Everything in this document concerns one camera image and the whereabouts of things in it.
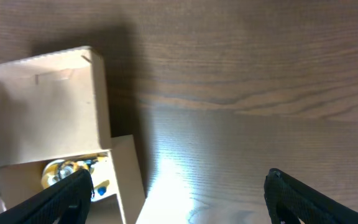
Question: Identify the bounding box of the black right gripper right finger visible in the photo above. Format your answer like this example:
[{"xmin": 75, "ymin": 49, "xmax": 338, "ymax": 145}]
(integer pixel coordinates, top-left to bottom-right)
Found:
[{"xmin": 264, "ymin": 168, "xmax": 358, "ymax": 224}]

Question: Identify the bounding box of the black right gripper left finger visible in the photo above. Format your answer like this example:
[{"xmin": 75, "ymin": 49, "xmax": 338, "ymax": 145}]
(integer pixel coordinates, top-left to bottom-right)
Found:
[{"xmin": 0, "ymin": 169, "xmax": 94, "ymax": 224}]

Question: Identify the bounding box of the small yellow tape roll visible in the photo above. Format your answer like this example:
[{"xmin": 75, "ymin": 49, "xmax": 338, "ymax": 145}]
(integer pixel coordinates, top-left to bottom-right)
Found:
[{"xmin": 41, "ymin": 159, "xmax": 64, "ymax": 189}]

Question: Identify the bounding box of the yellow sticky note pad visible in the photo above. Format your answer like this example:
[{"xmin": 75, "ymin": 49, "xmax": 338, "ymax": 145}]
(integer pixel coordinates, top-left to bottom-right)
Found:
[{"xmin": 87, "ymin": 155, "xmax": 119, "ymax": 203}]

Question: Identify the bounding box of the cardboard box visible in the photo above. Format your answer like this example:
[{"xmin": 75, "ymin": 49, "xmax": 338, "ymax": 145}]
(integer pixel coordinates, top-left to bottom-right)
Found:
[{"xmin": 0, "ymin": 46, "xmax": 145, "ymax": 223}]

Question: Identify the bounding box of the yellow black correction tape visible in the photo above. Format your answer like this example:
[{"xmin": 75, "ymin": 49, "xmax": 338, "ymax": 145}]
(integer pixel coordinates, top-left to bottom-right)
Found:
[{"xmin": 57, "ymin": 157, "xmax": 99, "ymax": 180}]

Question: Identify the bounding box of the blue white marker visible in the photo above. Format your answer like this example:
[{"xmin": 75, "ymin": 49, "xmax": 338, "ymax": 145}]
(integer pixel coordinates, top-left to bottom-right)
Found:
[{"xmin": 94, "ymin": 180, "xmax": 110, "ymax": 197}]

